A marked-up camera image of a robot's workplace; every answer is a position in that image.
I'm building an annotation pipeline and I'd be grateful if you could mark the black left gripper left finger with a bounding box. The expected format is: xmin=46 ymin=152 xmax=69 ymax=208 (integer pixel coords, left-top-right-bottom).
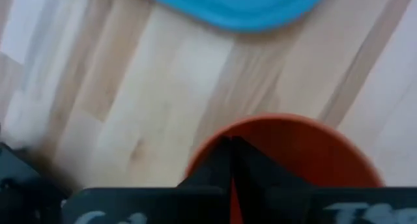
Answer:
xmin=177 ymin=136 xmax=233 ymax=188

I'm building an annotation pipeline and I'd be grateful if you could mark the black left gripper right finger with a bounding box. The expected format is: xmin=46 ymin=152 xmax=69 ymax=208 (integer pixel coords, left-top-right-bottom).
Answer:
xmin=231 ymin=136 xmax=314 ymax=224

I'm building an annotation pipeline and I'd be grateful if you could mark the orange round plate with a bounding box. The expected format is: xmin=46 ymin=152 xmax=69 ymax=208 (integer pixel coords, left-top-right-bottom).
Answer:
xmin=183 ymin=113 xmax=386 ymax=224

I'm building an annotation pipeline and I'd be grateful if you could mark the blue plastic tray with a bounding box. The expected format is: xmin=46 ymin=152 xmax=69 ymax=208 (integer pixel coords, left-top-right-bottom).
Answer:
xmin=129 ymin=0 xmax=328 ymax=34

